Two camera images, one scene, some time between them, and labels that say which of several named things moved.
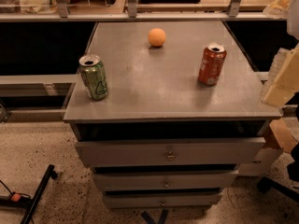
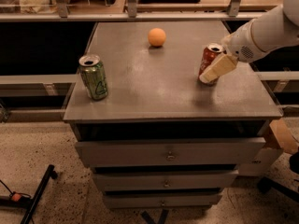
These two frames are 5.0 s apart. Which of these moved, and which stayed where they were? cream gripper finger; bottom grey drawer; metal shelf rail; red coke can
Moved: cream gripper finger
Stayed: red coke can; metal shelf rail; bottom grey drawer
